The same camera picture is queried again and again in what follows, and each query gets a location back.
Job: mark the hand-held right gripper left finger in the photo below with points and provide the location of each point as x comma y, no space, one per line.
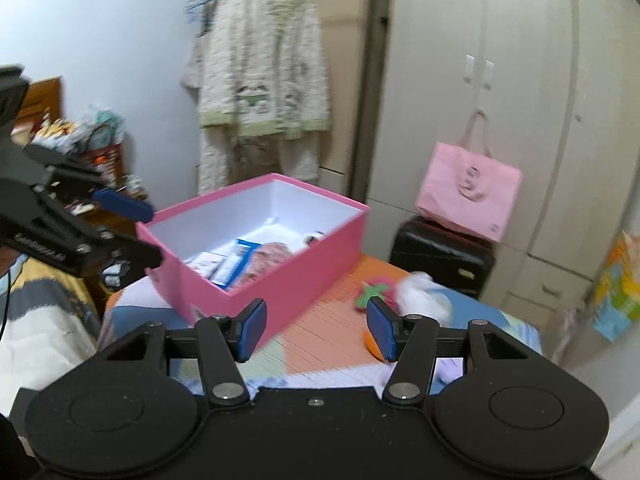
255,327

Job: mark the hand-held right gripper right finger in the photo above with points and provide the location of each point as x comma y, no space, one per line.
380,330

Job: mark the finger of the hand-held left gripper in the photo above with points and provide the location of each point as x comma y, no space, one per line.
122,205
135,255

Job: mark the white fluffy plush toy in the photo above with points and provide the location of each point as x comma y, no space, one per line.
425,295

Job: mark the pink storage box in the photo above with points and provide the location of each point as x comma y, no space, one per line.
300,275

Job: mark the blue and white packet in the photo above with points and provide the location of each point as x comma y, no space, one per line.
235,260

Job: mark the pink floral cloth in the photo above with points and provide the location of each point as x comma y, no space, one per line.
267,257

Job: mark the wooden nightstand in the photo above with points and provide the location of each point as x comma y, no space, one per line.
110,225

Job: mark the patchwork blanket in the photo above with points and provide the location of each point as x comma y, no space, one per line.
325,340

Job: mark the pile of snack packets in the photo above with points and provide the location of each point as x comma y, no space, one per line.
85,135

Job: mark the black suitcase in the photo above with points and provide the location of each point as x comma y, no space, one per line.
430,255

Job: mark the yellow grey striped quilt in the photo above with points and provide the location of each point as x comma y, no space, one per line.
45,320

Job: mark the cream fleece pants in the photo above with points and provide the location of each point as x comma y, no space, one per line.
220,160

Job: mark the wooden headboard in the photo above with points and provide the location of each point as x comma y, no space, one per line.
42,100

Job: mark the beige canvas tote bag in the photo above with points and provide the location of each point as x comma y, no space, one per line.
192,72

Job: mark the pink tote bag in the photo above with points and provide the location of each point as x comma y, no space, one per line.
465,200

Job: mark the clear plastic bag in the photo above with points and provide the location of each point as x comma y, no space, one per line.
572,330

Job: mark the cream fleece jacket green trim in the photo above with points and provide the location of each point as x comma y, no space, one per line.
265,60

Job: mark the black clothes rack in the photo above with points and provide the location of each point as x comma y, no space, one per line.
372,110

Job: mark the colourful paper gift bag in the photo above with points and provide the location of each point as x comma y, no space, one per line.
617,300

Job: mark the beige three-door wardrobe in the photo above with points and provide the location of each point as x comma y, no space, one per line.
525,110

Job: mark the large cardboard box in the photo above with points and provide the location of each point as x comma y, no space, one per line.
350,60

